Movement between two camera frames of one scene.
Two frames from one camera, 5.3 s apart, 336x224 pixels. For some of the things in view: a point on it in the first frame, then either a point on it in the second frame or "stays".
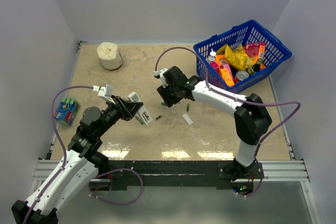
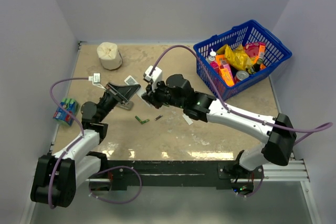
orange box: [224, 71] stays
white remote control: [143, 113] to [130, 81]
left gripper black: [127, 109] to [124, 93]
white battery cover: [187, 118] stays
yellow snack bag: [238, 58] stays
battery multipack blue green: [66, 110] stays
